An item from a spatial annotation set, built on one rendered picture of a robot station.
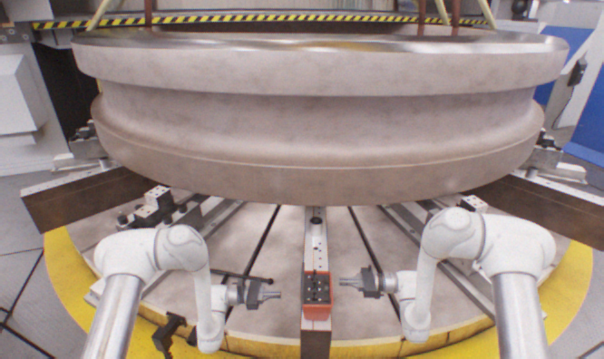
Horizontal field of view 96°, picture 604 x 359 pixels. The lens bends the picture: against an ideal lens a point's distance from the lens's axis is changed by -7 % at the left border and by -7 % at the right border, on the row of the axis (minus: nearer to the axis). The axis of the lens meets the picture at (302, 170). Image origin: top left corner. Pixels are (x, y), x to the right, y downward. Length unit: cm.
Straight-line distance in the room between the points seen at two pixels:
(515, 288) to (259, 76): 129
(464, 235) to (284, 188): 112
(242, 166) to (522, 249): 135
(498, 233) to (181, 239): 87
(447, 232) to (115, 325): 87
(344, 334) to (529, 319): 120
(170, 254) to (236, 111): 103
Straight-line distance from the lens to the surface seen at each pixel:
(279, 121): 171
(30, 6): 375
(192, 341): 188
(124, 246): 101
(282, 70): 149
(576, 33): 746
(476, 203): 216
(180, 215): 217
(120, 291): 95
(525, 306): 87
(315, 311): 138
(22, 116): 467
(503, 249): 90
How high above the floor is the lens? 190
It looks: 29 degrees down
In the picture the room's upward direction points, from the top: straight up
